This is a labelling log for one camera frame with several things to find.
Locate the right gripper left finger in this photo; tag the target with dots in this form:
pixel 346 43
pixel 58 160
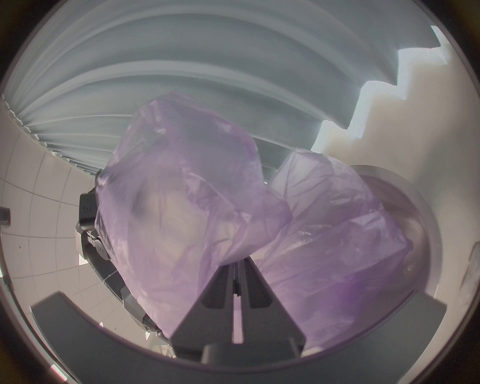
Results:
pixel 210 311

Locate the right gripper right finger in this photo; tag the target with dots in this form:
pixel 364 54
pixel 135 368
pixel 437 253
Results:
pixel 266 311

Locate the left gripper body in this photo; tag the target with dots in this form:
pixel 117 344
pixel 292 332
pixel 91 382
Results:
pixel 88 210

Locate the purple plastic bag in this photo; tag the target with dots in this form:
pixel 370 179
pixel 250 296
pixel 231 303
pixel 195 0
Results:
pixel 180 180

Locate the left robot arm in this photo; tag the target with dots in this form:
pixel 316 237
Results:
pixel 93 247

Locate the white trash bin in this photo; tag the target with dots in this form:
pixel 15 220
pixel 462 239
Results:
pixel 427 232

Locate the white curtain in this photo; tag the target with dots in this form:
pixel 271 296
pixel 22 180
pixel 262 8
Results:
pixel 187 56

